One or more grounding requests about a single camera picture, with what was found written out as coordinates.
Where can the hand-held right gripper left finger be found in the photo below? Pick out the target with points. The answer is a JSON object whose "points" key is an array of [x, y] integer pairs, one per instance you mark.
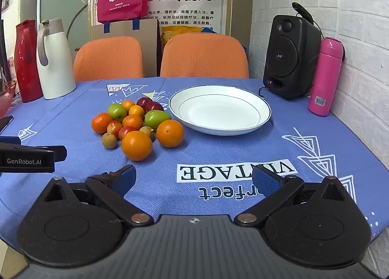
{"points": [[126, 177]]}

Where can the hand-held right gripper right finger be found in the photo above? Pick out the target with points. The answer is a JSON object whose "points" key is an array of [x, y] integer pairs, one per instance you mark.
{"points": [[264, 180]]}

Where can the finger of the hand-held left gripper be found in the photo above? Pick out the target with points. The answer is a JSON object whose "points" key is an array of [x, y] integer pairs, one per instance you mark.
{"points": [[60, 152]]}

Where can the large orange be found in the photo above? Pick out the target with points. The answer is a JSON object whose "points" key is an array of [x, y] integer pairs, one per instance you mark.
{"points": [[136, 145], [170, 133]]}

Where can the small tan fruit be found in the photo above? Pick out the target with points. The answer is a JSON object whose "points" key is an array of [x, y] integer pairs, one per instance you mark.
{"points": [[108, 140], [147, 131]]}

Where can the red yellow plum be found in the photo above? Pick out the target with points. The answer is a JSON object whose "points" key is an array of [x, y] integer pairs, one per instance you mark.
{"points": [[126, 131]]}

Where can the tangerine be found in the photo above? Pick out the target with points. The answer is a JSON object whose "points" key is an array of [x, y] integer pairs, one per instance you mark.
{"points": [[136, 111], [100, 123], [128, 104], [132, 122]]}

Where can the small red apple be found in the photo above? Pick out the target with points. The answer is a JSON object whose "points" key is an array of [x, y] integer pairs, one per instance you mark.
{"points": [[114, 128]]}

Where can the dark red apple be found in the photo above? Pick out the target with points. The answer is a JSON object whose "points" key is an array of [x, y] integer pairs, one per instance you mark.
{"points": [[154, 106]]}

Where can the dark red plum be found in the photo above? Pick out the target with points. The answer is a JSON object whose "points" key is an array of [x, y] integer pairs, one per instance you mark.
{"points": [[144, 102]]}

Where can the white plate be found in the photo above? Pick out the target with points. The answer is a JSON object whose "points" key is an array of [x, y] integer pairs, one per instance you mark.
{"points": [[218, 108]]}

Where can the black phone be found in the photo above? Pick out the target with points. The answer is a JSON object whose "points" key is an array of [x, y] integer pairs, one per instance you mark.
{"points": [[4, 122]]}

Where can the blue printed tablecloth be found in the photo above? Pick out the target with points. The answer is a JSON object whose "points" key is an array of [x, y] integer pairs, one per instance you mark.
{"points": [[212, 151]]}

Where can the green apple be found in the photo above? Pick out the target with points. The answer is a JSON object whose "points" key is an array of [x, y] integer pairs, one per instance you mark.
{"points": [[117, 111], [157, 118]]}

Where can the pink plastic basin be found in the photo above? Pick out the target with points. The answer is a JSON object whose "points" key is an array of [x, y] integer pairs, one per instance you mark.
{"points": [[6, 96]]}

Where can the white thermos jug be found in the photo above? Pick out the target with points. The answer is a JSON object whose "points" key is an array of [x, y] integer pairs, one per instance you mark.
{"points": [[54, 63]]}

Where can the red thermos jug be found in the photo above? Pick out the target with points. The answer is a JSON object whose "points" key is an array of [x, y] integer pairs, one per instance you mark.
{"points": [[27, 63]]}

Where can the orange chair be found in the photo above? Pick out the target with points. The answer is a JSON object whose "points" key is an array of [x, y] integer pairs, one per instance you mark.
{"points": [[108, 58], [203, 55]]}

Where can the pink bottle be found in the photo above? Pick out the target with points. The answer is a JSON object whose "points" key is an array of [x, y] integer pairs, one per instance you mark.
{"points": [[325, 78]]}

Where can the black speaker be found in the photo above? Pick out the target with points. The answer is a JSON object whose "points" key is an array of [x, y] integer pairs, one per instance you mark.
{"points": [[285, 57]]}

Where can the brown paper bag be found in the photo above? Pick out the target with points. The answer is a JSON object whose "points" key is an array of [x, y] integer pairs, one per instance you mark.
{"points": [[127, 31]]}

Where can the white wall poster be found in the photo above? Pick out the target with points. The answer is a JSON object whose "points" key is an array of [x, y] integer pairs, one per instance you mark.
{"points": [[188, 2]]}

